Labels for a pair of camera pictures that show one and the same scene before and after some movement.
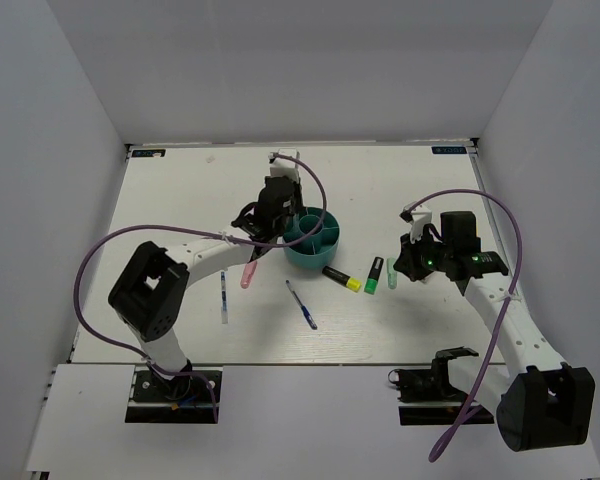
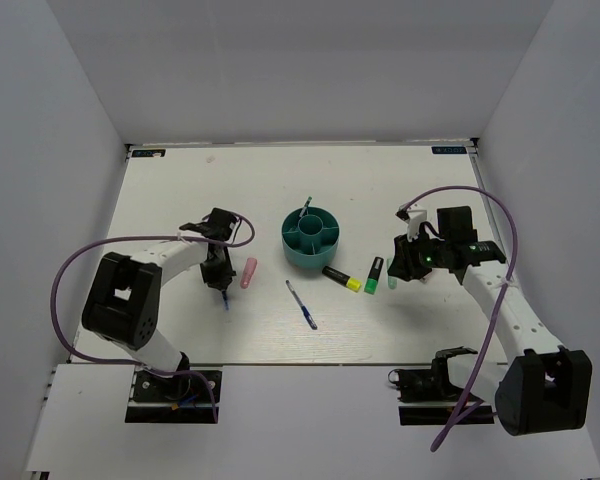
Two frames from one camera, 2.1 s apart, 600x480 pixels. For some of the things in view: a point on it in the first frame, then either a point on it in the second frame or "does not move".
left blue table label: x=148 y=153 does not move
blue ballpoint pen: x=304 y=310 does not move
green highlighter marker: x=374 y=275 does not move
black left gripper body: x=297 y=206 -> x=217 y=270
